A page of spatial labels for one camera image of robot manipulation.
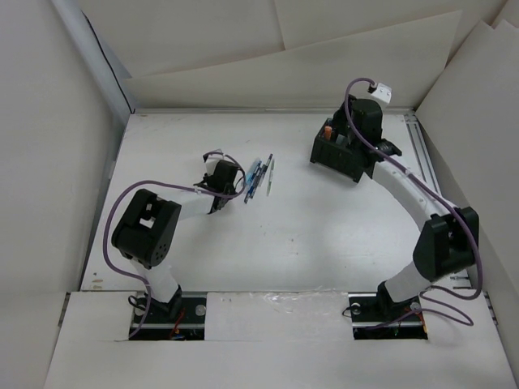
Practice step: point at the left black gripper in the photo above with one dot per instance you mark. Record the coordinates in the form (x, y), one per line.
(206, 178)

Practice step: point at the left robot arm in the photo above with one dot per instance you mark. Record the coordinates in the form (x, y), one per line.
(145, 232)

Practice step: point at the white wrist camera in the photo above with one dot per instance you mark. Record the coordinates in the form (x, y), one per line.
(380, 92)
(211, 159)

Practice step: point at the aluminium rail right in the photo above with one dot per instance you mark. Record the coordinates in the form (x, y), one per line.
(422, 155)

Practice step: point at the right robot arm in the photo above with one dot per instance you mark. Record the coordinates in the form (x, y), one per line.
(448, 234)

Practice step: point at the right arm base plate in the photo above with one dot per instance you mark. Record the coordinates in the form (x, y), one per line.
(370, 321)

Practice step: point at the orange highlighter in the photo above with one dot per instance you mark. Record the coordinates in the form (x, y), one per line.
(327, 132)

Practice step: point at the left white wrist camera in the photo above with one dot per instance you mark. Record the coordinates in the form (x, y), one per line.
(211, 159)

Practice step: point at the black stationery organizer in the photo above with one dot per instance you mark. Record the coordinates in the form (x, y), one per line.
(335, 153)

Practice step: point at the light blue pen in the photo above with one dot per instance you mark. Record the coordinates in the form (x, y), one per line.
(251, 171)

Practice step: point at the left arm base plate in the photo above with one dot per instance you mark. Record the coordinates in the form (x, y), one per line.
(187, 321)

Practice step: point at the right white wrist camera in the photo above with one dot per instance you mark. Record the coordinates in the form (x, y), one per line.
(380, 92)

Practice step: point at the dark blue pen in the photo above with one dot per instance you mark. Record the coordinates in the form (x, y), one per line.
(267, 162)

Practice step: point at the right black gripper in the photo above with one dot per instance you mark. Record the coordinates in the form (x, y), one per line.
(338, 121)

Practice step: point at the green white pen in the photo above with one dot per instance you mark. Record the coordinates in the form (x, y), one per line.
(270, 176)

